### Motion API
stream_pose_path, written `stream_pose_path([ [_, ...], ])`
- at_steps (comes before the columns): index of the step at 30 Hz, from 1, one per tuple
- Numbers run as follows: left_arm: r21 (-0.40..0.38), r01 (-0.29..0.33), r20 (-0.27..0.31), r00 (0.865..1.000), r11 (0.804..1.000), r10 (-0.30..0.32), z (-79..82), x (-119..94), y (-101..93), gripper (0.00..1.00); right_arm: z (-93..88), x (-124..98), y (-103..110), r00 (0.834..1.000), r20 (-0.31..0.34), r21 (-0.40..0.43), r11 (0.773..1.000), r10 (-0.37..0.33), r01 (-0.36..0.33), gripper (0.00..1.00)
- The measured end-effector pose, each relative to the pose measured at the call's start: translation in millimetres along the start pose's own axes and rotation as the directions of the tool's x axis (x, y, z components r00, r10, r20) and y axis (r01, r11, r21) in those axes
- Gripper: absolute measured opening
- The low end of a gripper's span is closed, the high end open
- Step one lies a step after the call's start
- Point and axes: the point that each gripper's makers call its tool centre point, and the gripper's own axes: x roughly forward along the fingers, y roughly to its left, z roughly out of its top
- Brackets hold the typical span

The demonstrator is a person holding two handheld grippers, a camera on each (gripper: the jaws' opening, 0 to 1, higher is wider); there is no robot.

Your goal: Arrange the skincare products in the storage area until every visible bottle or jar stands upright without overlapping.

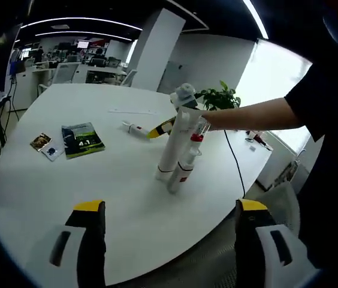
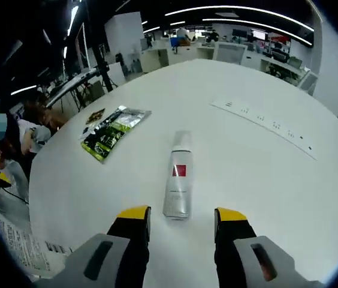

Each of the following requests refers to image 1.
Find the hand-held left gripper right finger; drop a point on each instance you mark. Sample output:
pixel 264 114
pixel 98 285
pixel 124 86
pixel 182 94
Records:
pixel 248 246

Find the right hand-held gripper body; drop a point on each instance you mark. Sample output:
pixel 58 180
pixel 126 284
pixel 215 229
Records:
pixel 185 96

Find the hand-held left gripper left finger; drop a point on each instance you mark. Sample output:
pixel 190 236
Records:
pixel 92 243

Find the large white skincare tube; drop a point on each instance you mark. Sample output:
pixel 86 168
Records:
pixel 172 150

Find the slim white skincare bottle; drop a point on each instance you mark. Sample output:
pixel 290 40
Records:
pixel 134 129

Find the white skincare bottle red label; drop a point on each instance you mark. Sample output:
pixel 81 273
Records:
pixel 178 180

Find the green skincare packet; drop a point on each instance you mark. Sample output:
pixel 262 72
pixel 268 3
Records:
pixel 82 141

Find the blue white skincare sachet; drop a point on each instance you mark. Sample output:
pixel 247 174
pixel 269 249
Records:
pixel 52 152

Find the gold skincare sachet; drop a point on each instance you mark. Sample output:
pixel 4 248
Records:
pixel 40 142

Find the grey cabinet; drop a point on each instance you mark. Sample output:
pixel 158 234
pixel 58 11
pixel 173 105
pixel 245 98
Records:
pixel 170 76

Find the white table cover strip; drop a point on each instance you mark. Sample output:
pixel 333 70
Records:
pixel 133 111

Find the potted green plant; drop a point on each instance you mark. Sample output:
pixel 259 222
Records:
pixel 220 99

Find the white mesh office chair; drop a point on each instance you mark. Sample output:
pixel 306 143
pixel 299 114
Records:
pixel 283 207

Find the white ceiling light strip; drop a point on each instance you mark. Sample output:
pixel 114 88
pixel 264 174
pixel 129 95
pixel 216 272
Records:
pixel 256 18

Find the background computer screen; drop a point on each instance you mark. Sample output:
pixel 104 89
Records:
pixel 83 44

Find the person in black shirt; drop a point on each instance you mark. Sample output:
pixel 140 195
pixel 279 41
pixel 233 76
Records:
pixel 330 150

